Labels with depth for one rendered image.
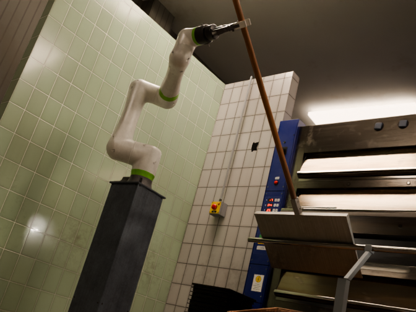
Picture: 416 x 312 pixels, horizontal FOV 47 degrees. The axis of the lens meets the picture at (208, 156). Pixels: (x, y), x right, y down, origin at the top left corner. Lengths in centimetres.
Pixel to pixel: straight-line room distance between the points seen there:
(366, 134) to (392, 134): 17
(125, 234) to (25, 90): 107
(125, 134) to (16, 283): 102
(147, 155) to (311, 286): 123
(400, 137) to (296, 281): 106
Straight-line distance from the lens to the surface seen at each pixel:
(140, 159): 257
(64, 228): 304
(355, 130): 325
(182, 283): 357
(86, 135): 314
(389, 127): 317
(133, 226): 243
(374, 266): 286
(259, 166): 350
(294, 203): 256
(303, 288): 300
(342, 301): 221
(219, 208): 347
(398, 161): 304
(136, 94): 277
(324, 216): 251
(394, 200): 295
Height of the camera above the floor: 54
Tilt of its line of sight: 21 degrees up
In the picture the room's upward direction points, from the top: 15 degrees clockwise
